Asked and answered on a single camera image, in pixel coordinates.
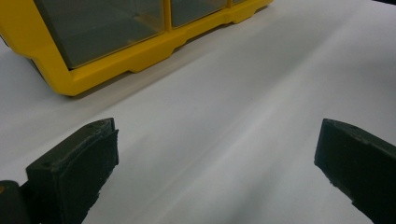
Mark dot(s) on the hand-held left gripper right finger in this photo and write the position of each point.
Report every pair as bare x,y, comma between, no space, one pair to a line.
361,161

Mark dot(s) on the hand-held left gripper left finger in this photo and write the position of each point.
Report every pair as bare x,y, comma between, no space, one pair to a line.
71,174

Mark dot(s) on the yellow drawer organizer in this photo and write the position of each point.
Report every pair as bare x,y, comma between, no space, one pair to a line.
93,74

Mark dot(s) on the grid of clear drawers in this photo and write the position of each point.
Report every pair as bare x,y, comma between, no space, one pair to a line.
102,28

